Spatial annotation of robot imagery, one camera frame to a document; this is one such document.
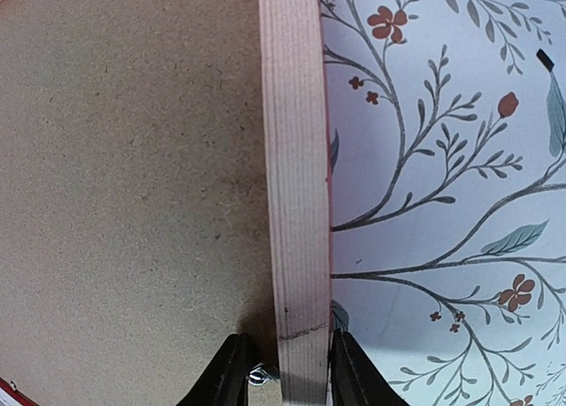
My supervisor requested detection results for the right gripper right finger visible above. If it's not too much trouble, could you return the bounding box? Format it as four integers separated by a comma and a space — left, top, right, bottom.
330, 329, 409, 406

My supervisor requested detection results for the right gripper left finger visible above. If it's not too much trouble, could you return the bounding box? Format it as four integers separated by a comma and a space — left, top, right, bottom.
177, 333, 259, 406

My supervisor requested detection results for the brown backing board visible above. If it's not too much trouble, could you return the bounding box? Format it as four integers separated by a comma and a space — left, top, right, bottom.
0, 0, 279, 406

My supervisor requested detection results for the wooden picture frame red edge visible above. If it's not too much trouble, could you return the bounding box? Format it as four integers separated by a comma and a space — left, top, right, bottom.
0, 0, 335, 406

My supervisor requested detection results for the floral patterned table cover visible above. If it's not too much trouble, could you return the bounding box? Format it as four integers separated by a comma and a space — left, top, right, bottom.
319, 0, 565, 405

